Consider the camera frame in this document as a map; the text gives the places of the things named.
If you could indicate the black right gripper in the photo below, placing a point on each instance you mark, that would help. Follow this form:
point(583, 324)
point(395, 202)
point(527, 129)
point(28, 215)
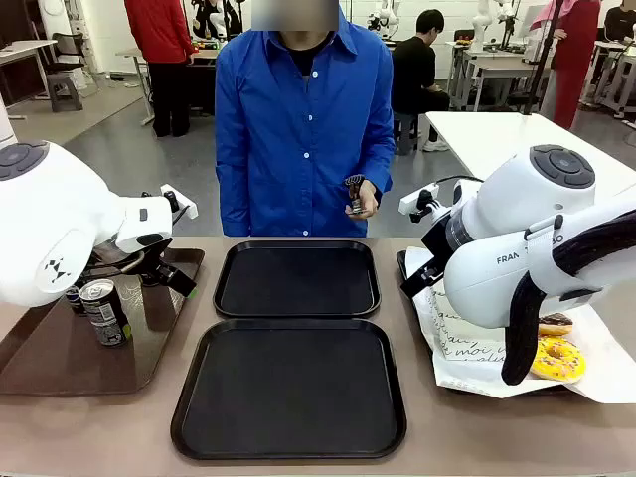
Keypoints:
point(422, 278)

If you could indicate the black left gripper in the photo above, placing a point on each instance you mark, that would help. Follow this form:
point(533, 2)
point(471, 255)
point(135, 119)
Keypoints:
point(158, 274)

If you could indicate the black Pepsi can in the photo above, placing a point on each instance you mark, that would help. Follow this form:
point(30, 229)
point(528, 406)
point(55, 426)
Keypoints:
point(74, 298)
point(105, 313)

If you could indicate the metal tongs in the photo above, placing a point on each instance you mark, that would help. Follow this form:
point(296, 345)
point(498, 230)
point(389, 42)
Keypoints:
point(355, 191)

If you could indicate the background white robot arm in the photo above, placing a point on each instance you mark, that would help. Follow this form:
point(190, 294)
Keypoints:
point(481, 25)

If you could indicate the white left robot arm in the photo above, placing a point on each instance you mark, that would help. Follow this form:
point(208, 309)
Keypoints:
point(45, 218)

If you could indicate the person's right forearm blue sleeve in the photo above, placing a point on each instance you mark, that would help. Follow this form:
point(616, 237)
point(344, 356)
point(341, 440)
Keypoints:
point(232, 189)

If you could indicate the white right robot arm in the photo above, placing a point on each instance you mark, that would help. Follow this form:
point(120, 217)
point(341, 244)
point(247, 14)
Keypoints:
point(526, 233)

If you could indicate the person's left forearm blue sleeve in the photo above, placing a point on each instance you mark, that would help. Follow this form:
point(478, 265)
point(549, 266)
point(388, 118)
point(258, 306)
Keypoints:
point(382, 149)

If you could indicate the person's left hand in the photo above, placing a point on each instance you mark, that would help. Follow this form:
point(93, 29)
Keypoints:
point(366, 199)

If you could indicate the white paper sheet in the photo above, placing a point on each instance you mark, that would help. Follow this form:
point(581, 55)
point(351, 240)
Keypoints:
point(462, 367)

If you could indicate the smaller black square tray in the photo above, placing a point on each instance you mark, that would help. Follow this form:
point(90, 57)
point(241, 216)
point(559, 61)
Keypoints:
point(297, 280)

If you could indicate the brown plastic tray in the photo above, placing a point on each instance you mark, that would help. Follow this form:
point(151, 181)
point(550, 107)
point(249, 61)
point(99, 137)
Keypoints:
point(59, 353)

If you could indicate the chocolate glazed donut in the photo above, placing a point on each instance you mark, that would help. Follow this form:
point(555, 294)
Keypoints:
point(556, 324)

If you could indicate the dark stool under seated person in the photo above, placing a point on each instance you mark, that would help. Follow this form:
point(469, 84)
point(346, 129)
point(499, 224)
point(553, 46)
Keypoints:
point(405, 131)

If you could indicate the large white table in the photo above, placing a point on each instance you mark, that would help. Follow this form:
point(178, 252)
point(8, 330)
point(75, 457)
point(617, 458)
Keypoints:
point(477, 139)

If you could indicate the larger black square tray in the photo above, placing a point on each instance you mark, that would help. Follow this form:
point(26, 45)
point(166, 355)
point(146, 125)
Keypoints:
point(289, 390)

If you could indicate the yellow sprinkled donut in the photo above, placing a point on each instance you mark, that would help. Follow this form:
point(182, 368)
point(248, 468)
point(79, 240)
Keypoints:
point(559, 360)

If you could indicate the person in blue shirt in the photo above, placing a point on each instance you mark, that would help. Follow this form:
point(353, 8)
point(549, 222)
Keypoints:
point(298, 139)

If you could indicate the seated person in black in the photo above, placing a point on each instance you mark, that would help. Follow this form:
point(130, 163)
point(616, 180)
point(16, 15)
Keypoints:
point(417, 69)

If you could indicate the background white work table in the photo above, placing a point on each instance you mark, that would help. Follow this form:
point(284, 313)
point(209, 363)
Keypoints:
point(492, 67)

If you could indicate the person in red top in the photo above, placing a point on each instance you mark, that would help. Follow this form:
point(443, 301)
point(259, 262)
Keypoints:
point(164, 59)

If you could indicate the grey plastic stool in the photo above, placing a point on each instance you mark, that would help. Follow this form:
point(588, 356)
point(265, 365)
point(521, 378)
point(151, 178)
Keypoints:
point(64, 92)

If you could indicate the black stand pole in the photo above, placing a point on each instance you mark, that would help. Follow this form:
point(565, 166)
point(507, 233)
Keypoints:
point(544, 54)

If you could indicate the black office chair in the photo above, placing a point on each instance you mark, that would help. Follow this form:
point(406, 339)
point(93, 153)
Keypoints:
point(67, 52)

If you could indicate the person in red and pink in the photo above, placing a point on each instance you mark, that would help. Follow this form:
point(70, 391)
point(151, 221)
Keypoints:
point(571, 54)

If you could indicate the background white desk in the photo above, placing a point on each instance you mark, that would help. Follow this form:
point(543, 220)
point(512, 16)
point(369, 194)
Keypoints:
point(25, 49)

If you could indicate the background person in black top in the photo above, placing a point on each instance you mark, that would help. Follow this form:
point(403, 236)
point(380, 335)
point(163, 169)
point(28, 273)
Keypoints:
point(621, 22)

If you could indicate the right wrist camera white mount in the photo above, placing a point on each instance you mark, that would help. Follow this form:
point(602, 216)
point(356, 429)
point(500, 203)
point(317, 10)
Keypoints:
point(416, 200)

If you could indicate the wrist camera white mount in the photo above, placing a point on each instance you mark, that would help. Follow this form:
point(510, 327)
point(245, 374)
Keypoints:
point(416, 200)
point(180, 200)

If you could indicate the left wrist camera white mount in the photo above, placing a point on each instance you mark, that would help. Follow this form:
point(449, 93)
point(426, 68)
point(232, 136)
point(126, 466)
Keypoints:
point(180, 200)

